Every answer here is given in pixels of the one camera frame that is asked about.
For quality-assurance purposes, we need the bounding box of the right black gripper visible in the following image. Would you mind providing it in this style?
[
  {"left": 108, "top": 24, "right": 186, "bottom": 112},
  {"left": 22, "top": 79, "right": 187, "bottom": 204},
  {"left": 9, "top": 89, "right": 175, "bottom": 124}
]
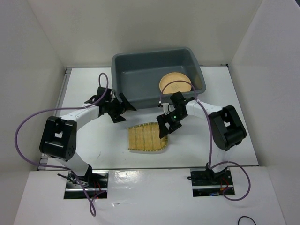
[{"left": 157, "top": 110, "right": 187, "bottom": 138}]

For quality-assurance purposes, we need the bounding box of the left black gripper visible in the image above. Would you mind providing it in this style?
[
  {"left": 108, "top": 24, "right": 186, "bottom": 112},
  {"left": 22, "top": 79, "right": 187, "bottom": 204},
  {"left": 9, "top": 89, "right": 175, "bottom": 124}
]
[{"left": 105, "top": 93, "right": 136, "bottom": 123}]

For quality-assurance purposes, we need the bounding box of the woven bamboo basket tray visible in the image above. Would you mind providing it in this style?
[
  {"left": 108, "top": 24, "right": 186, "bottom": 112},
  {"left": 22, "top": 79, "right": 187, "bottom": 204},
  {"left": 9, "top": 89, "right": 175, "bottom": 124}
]
[{"left": 127, "top": 122, "right": 168, "bottom": 152}]

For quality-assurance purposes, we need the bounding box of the yellow bear plate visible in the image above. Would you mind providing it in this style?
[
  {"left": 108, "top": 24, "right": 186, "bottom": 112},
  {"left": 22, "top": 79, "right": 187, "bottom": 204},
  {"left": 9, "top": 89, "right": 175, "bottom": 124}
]
[{"left": 159, "top": 72, "right": 192, "bottom": 94}]

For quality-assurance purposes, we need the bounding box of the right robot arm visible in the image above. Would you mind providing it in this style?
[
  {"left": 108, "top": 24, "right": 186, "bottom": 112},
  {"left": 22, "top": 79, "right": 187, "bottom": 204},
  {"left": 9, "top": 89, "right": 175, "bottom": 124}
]
[{"left": 157, "top": 92, "right": 247, "bottom": 184}]

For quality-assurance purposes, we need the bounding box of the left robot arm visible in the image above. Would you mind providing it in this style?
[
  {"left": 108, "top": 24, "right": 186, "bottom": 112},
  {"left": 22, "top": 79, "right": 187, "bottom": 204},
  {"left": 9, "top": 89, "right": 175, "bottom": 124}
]
[{"left": 39, "top": 86, "right": 136, "bottom": 188}]

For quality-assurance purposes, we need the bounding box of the grey plastic bin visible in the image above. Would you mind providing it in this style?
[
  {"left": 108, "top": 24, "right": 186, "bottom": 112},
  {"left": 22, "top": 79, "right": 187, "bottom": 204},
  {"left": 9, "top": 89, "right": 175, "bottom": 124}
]
[{"left": 111, "top": 47, "right": 206, "bottom": 109}]

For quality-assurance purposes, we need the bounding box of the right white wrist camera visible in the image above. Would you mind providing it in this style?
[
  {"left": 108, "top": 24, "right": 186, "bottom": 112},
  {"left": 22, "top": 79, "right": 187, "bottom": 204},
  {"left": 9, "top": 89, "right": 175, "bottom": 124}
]
[{"left": 158, "top": 101, "right": 175, "bottom": 115}]

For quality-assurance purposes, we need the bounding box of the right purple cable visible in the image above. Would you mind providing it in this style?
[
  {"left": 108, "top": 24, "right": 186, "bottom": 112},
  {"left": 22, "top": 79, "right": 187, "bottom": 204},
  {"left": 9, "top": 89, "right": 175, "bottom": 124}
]
[{"left": 159, "top": 81, "right": 252, "bottom": 202}]

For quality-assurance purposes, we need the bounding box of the purple cable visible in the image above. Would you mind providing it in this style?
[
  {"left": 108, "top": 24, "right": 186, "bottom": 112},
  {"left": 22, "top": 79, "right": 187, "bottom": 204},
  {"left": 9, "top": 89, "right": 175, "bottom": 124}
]
[
  {"left": 159, "top": 81, "right": 252, "bottom": 202},
  {"left": 14, "top": 73, "right": 109, "bottom": 217}
]

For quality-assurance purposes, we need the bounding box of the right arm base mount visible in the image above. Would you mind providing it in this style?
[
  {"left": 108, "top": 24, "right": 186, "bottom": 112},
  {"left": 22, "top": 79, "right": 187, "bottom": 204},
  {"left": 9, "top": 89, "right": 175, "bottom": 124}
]
[{"left": 187, "top": 168, "right": 235, "bottom": 197}]

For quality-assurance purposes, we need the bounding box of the aluminium table edge rail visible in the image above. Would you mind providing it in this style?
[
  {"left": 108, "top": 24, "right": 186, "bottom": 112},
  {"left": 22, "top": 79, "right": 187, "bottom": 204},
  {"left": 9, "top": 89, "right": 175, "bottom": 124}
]
[{"left": 37, "top": 67, "right": 73, "bottom": 170}]

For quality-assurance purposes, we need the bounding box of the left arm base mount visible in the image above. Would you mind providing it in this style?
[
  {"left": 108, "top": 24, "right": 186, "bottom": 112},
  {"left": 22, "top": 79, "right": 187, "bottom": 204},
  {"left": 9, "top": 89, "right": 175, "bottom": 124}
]
[{"left": 57, "top": 171, "right": 109, "bottom": 199}]

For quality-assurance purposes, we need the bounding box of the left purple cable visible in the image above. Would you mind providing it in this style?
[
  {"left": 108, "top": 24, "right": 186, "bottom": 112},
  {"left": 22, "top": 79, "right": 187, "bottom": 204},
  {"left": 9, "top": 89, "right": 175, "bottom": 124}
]
[{"left": 14, "top": 73, "right": 109, "bottom": 217}]

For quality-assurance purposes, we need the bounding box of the black cable loop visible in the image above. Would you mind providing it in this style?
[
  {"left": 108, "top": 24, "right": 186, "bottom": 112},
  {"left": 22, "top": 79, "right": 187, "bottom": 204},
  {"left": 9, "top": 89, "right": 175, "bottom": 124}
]
[{"left": 238, "top": 216, "right": 256, "bottom": 225}]

